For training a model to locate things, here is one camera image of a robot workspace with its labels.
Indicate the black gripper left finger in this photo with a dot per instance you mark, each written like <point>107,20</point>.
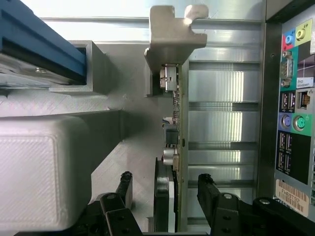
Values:
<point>124,191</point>

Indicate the hard disk in blue caddy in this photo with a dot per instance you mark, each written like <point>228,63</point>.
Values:
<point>37,37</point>

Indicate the tan barcode sticker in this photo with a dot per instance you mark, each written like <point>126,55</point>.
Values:
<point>292,196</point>

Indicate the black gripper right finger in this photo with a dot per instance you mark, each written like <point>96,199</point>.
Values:
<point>206,194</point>

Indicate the grey printed parts rack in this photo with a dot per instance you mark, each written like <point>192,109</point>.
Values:
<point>37,159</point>

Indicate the open black PC case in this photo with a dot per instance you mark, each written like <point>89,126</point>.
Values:
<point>270,98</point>

